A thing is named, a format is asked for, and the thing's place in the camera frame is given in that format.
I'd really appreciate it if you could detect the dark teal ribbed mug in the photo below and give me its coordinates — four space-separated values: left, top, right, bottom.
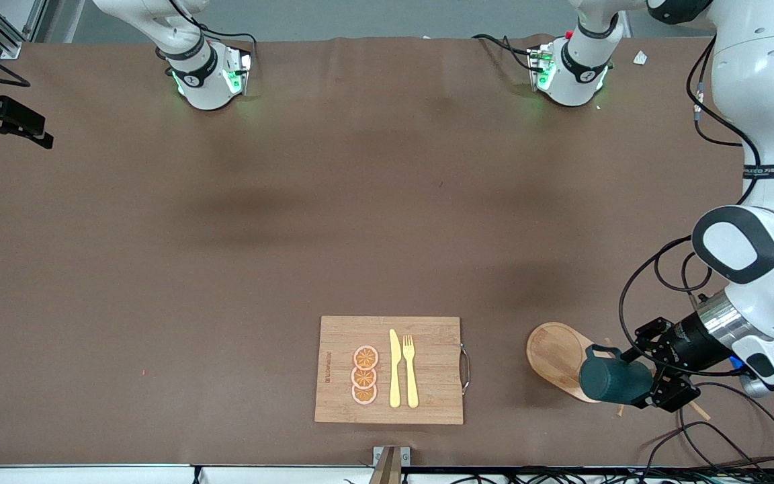
578 344 655 406

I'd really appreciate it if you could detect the wooden mug tree stand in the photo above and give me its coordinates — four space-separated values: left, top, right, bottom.
526 322 712 421

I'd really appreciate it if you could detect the bamboo cutting board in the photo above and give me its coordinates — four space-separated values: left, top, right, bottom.
314 316 464 426

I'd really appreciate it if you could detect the yellow plastic fork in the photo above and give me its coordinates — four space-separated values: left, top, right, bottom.
402 335 420 409

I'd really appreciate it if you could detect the yellow plastic knife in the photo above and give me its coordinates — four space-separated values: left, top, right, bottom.
389 329 402 409

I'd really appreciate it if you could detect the brown table cover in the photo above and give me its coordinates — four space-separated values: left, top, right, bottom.
0 34 774 468

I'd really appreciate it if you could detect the short looping black cable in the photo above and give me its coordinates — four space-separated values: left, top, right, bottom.
641 421 759 473

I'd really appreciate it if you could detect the long looping black cable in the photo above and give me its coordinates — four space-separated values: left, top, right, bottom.
677 382 774 481

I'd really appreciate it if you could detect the aluminium frame post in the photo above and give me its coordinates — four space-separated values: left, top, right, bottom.
0 0 48 60

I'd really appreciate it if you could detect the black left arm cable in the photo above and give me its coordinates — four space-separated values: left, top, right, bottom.
618 37 765 378

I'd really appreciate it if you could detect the metal bracket with wooden bar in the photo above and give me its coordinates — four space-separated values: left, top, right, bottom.
368 446 411 484

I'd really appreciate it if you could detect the white table edge rail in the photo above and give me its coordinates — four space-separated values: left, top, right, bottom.
0 464 774 484

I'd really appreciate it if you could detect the black left base cable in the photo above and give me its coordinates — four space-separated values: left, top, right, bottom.
472 34 538 72

